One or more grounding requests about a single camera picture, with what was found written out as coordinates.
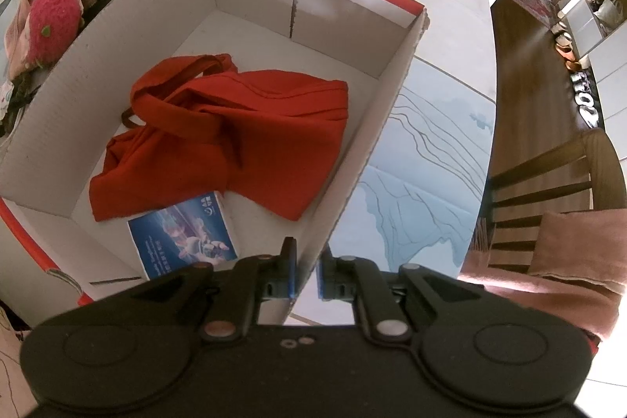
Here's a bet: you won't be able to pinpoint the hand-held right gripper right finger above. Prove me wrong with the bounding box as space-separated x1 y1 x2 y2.
316 252 486 347

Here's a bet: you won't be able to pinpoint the white wall cabinet unit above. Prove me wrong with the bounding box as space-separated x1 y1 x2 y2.
553 0 627 139

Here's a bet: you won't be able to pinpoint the printed blue table mat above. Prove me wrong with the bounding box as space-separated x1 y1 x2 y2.
294 56 498 326

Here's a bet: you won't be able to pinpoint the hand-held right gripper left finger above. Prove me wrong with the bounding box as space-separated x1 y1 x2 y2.
130 237 299 345

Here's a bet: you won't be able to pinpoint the black and white footwear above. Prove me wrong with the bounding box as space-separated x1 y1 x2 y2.
568 68 603 130

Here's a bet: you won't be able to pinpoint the white tote bag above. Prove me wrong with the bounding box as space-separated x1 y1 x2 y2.
588 0 625 38

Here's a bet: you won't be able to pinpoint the blue printed card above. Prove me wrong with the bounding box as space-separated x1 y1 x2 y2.
127 192 239 282

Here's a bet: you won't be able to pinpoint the brown slippers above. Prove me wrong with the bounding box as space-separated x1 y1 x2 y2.
551 24 584 71

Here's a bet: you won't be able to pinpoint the red cloth bag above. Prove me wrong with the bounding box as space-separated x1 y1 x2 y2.
88 53 350 223

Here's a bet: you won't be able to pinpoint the pink plush strawberry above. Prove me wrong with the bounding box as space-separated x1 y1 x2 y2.
24 0 83 69

